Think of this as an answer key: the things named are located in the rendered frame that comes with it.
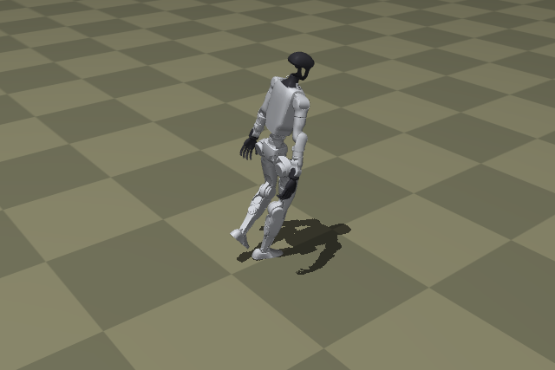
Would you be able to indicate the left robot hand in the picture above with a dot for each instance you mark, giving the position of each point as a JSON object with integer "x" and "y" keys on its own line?
{"x": 250, "y": 144}

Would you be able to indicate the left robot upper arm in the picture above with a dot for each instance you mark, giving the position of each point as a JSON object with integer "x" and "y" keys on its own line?
{"x": 268, "y": 95}

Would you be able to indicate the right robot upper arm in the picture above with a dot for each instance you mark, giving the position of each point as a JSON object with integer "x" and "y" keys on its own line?
{"x": 301, "y": 106}

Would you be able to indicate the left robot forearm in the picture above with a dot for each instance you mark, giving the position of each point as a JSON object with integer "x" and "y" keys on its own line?
{"x": 259, "y": 124}

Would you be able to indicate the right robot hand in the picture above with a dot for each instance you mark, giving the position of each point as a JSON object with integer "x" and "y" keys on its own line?
{"x": 290, "y": 186}

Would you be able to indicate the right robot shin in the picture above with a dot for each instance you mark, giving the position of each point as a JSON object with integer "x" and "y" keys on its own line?
{"x": 272, "y": 226}

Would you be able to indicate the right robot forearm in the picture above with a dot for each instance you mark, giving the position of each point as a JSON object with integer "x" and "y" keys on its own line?
{"x": 298, "y": 154}

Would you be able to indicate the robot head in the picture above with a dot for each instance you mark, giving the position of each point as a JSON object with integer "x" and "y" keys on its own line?
{"x": 300, "y": 60}

